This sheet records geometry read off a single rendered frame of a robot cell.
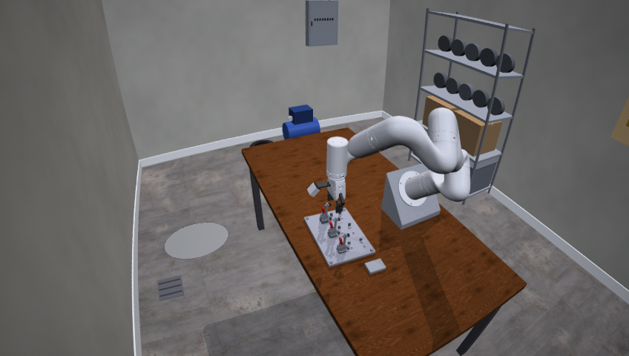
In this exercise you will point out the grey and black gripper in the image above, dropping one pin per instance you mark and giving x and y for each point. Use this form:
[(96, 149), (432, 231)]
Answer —
[(334, 192)]

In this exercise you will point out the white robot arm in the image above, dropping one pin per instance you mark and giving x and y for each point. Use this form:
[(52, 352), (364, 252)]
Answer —
[(439, 150)]

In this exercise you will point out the black toggle clamp with red handle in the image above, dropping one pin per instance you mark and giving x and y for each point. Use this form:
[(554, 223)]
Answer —
[(342, 244)]

